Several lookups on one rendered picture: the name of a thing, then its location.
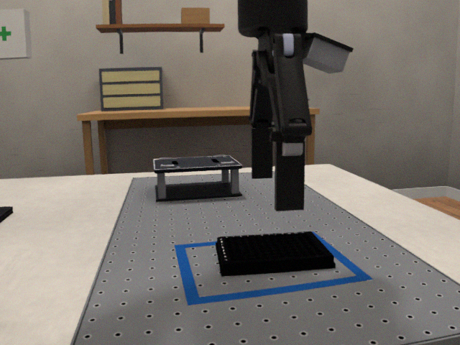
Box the blue tape rectangle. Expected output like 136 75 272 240
175 231 373 305

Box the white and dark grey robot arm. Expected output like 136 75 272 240
295 32 354 74

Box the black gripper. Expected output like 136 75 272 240
237 0 312 211

